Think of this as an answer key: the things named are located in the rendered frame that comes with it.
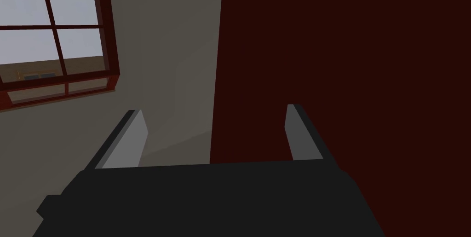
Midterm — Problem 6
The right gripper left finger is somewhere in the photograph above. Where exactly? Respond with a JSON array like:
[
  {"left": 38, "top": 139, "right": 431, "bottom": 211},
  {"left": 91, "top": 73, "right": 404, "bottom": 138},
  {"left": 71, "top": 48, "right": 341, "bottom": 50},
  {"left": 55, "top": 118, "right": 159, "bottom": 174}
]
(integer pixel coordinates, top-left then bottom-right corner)
[{"left": 84, "top": 110, "right": 149, "bottom": 171}]

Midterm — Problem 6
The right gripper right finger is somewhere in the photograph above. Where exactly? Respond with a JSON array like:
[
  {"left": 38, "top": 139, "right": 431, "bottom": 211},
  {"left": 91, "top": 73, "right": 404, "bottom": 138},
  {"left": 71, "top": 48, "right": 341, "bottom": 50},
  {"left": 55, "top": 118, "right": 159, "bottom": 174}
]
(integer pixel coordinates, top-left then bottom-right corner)
[{"left": 284, "top": 104, "right": 340, "bottom": 172}]

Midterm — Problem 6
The red-framed window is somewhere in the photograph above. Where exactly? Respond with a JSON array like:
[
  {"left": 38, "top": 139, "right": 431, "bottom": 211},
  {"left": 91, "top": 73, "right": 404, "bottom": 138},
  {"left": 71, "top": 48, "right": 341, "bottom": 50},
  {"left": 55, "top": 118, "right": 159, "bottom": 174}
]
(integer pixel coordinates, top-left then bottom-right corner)
[{"left": 0, "top": 0, "right": 121, "bottom": 112}]

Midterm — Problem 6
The dark red door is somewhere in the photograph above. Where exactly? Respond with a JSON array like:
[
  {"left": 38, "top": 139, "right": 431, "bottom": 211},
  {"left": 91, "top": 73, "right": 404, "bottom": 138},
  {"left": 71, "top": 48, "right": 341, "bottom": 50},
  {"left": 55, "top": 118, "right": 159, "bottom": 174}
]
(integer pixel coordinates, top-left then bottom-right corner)
[{"left": 209, "top": 0, "right": 471, "bottom": 237}]

